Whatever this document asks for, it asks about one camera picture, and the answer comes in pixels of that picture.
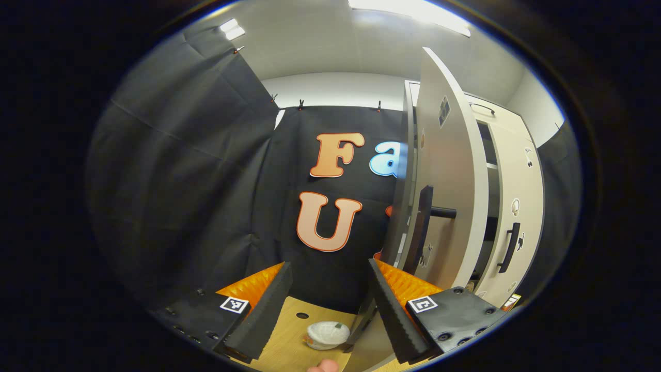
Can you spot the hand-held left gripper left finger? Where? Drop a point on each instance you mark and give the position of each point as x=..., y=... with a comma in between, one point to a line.
x=263, y=320

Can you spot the yellow red carton box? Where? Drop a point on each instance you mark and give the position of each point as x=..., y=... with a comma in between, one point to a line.
x=511, y=301

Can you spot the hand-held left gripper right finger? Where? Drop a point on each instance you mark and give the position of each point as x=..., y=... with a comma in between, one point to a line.
x=395, y=320

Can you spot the black backdrop cloth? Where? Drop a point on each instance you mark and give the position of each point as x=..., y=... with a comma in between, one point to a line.
x=279, y=181
x=560, y=196
x=170, y=170

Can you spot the white cabinet door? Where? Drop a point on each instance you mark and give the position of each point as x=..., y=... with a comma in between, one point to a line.
x=521, y=175
x=454, y=165

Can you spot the white shoe cabinet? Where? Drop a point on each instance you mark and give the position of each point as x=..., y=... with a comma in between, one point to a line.
x=400, y=243

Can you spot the small ceiling light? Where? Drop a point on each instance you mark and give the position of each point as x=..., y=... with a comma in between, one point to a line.
x=232, y=29

